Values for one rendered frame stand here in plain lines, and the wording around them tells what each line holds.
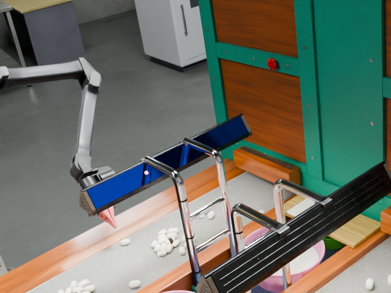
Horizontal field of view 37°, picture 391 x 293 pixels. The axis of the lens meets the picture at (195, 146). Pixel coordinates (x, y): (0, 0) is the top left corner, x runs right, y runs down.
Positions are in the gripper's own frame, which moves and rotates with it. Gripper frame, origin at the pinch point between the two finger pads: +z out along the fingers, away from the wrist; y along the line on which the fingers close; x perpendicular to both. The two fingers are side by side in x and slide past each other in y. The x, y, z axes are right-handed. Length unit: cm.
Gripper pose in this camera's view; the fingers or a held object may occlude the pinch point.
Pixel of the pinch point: (114, 225)
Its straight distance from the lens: 203.3
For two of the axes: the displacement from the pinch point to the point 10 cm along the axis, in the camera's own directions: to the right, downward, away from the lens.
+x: -2.7, 5.0, 8.2
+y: 7.9, -3.7, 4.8
